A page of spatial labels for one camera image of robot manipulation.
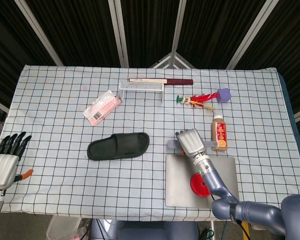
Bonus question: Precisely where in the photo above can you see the black rubber slide sandal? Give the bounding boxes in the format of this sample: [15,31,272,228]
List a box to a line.
[86,132,150,161]

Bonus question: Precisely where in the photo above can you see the grey metal plate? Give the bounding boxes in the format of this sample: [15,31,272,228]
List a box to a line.
[164,154,240,208]

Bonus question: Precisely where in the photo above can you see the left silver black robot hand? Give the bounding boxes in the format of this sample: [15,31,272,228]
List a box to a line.
[0,131,34,192]

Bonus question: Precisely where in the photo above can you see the brown drink bottle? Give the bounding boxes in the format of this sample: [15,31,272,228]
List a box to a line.
[210,114,228,152]

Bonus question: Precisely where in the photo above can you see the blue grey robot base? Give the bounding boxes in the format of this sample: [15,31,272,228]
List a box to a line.
[89,219,200,240]

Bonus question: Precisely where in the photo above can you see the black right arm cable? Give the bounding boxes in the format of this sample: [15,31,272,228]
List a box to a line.
[231,203,251,240]

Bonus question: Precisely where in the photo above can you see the grey handled brush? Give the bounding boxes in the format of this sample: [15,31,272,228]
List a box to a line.
[166,139,218,151]

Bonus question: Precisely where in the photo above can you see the dark blue table side cover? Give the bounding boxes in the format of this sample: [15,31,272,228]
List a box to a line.
[277,72,300,161]

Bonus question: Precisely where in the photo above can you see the pink plastic packet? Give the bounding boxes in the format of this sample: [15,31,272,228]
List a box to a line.
[82,90,122,127]

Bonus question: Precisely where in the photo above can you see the red round disc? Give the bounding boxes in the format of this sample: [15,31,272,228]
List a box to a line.
[189,172,212,198]

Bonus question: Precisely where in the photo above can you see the red yellow feather shuttlecock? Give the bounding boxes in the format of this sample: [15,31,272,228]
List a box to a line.
[176,91,219,111]

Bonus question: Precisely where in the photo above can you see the checkered white tablecloth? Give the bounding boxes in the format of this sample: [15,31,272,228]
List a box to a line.
[1,64,300,222]

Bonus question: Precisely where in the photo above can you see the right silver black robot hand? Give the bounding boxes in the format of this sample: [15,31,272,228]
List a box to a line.
[174,128,207,156]

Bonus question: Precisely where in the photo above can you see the white mesh wire rack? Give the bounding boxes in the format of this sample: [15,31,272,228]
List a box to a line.
[118,82,165,103]

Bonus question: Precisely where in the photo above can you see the dark red folding fan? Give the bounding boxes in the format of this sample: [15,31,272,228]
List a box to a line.
[128,77,194,86]

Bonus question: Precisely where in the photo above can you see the purple foam cube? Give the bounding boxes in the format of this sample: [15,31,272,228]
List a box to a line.
[216,87,232,104]

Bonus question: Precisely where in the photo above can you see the white triangular metal frame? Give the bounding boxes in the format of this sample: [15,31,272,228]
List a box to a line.
[149,51,196,70]

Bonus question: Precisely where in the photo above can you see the black folding screen white frames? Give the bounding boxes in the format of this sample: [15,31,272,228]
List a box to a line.
[0,0,300,121]

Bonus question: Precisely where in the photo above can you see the clear plastic storage box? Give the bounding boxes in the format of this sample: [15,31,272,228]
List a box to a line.
[46,214,82,240]

